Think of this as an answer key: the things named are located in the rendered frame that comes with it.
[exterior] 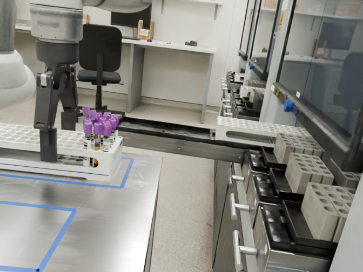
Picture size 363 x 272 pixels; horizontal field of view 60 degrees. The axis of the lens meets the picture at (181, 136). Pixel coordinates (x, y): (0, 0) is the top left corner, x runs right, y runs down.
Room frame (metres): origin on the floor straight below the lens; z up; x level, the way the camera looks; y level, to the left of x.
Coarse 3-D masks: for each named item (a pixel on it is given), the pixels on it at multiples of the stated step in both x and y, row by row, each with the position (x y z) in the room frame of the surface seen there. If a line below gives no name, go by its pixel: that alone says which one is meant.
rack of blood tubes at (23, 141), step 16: (0, 128) 0.63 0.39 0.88; (16, 128) 0.63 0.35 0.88; (32, 128) 0.64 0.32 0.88; (0, 144) 0.55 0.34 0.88; (16, 144) 0.55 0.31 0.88; (32, 144) 0.56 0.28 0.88; (64, 144) 0.58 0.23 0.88; (80, 144) 0.60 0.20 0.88; (0, 160) 0.55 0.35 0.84; (16, 160) 0.55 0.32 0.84; (32, 160) 0.60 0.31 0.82; (64, 160) 0.58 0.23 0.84; (80, 160) 0.60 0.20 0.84; (112, 160) 0.56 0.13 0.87; (80, 176) 0.56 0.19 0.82; (96, 176) 0.56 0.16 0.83; (112, 176) 0.56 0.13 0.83
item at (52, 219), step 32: (128, 160) 0.67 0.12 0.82; (160, 160) 0.69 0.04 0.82; (0, 192) 0.47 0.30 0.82; (32, 192) 0.49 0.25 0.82; (64, 192) 0.50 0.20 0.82; (96, 192) 0.51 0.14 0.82; (128, 192) 0.53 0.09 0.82; (0, 224) 0.39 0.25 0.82; (32, 224) 0.40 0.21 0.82; (64, 224) 0.41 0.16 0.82; (96, 224) 0.42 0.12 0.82; (128, 224) 0.43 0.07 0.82; (0, 256) 0.33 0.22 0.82; (32, 256) 0.33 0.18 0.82; (64, 256) 0.34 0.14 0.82; (96, 256) 0.35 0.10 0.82; (128, 256) 0.36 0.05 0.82
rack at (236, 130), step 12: (228, 120) 0.98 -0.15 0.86; (240, 120) 1.00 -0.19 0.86; (216, 132) 0.91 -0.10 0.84; (228, 132) 1.00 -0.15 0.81; (240, 132) 1.00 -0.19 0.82; (252, 132) 0.90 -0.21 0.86; (264, 132) 0.90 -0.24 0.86; (276, 132) 0.90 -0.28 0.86; (288, 132) 0.91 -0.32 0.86; (300, 132) 0.93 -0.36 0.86; (252, 144) 0.90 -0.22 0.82; (264, 144) 0.90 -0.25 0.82
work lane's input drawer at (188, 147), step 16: (128, 128) 0.92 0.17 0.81; (144, 128) 0.97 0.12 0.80; (160, 128) 0.99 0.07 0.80; (176, 128) 1.01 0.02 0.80; (192, 128) 1.01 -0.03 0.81; (208, 128) 1.01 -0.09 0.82; (128, 144) 0.91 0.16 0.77; (144, 144) 0.90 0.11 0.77; (160, 144) 0.90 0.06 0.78; (176, 144) 0.90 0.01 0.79; (192, 144) 0.89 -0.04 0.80; (208, 144) 0.89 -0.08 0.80; (224, 144) 0.90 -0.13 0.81; (240, 144) 0.89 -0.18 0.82; (224, 160) 0.89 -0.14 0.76; (240, 160) 0.88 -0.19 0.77
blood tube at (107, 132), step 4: (108, 124) 0.57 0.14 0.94; (104, 128) 0.56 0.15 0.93; (108, 128) 0.56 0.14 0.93; (104, 132) 0.56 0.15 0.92; (108, 132) 0.56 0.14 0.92; (104, 136) 0.56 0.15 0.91; (108, 136) 0.56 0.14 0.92; (104, 140) 0.56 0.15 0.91; (108, 140) 0.56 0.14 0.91; (104, 144) 0.56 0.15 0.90; (108, 144) 0.56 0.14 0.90; (104, 148) 0.56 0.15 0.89; (108, 148) 0.57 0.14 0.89
